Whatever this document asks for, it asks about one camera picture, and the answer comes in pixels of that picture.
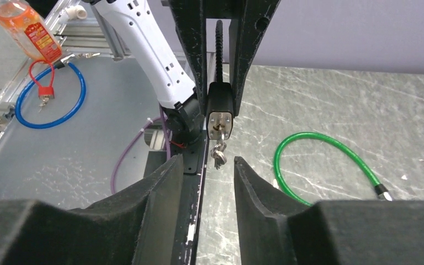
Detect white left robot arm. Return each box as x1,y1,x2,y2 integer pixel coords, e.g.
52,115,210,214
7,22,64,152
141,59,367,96
90,1,279,144

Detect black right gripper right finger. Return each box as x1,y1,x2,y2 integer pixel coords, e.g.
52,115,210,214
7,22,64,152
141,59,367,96
234,156,424,264

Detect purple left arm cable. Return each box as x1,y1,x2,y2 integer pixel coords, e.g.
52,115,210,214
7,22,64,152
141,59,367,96
109,104,172,195

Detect orange drink bottle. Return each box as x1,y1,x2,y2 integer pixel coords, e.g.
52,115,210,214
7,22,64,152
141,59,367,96
0,1,62,63

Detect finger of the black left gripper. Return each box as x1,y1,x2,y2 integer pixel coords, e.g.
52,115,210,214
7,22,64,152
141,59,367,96
229,0,280,116
169,0,207,115

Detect red cable padlock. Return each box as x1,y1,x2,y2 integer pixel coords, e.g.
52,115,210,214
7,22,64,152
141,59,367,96
28,59,55,112

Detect blue cable lock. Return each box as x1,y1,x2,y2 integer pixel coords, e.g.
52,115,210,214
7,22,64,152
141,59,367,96
14,60,87,129

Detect green cable lock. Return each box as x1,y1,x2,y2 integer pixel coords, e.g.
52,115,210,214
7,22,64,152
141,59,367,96
272,131,395,206

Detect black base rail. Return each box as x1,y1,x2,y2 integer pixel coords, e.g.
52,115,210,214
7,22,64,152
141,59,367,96
142,135,210,265

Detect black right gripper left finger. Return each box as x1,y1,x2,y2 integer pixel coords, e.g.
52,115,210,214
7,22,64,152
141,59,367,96
0,155,183,264

